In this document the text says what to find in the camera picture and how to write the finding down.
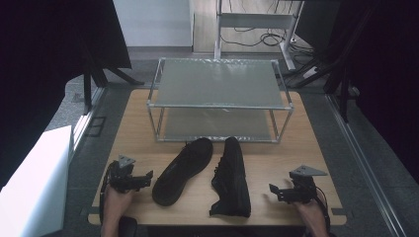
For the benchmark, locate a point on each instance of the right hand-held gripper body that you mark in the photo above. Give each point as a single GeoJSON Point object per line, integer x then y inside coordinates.
{"type": "Point", "coordinates": [303, 187]}

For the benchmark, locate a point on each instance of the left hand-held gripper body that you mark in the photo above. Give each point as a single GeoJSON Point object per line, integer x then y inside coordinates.
{"type": "Point", "coordinates": [122, 179]}

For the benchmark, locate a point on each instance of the person's right hand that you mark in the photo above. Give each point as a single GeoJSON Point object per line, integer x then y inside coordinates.
{"type": "Point", "coordinates": [309, 214]}

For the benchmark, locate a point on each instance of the black shoe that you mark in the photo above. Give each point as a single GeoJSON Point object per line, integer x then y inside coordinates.
{"type": "Point", "coordinates": [232, 177]}
{"type": "Point", "coordinates": [183, 171]}

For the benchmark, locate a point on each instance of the black padded armrest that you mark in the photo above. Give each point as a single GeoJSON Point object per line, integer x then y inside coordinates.
{"type": "Point", "coordinates": [127, 227]}

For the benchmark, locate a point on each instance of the white box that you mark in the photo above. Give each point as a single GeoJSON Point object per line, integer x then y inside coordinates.
{"type": "Point", "coordinates": [33, 184]}

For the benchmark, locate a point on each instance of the black stand legs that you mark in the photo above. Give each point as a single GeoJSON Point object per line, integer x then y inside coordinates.
{"type": "Point", "coordinates": [329, 72]}
{"type": "Point", "coordinates": [95, 74]}

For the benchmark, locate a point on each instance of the metal two-tier shoe rack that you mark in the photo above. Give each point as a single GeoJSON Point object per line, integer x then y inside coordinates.
{"type": "Point", "coordinates": [219, 85]}

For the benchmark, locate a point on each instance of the white power strip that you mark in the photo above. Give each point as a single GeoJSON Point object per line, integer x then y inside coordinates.
{"type": "Point", "coordinates": [310, 72]}

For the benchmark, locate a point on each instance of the black curtain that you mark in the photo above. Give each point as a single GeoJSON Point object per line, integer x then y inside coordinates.
{"type": "Point", "coordinates": [385, 65]}
{"type": "Point", "coordinates": [49, 49]}

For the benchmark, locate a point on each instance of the aluminium floor rail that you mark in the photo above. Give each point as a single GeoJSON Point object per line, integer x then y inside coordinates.
{"type": "Point", "coordinates": [365, 161]}
{"type": "Point", "coordinates": [86, 115]}

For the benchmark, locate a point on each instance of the grey metal desk frame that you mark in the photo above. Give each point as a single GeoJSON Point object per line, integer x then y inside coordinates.
{"type": "Point", "coordinates": [253, 20]}

